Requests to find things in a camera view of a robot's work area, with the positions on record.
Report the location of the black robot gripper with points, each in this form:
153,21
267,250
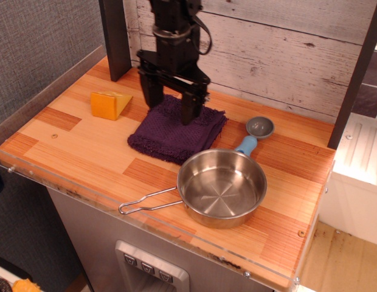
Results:
174,64

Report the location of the purple towel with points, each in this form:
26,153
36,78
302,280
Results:
162,135

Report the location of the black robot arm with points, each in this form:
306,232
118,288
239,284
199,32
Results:
177,16

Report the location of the yellow cheese wedge block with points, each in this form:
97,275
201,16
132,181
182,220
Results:
109,104

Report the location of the grey cabinet with dispenser panel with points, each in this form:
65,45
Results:
119,256

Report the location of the clear acrylic edge guard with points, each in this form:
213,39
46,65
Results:
269,248

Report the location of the orange object bottom left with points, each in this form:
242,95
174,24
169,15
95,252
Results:
25,285

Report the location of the grey scoop with blue handle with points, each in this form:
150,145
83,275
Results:
258,128

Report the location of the steel pot with wire handle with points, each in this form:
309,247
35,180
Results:
221,188

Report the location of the dark right shelf post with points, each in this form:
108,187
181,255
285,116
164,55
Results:
356,80

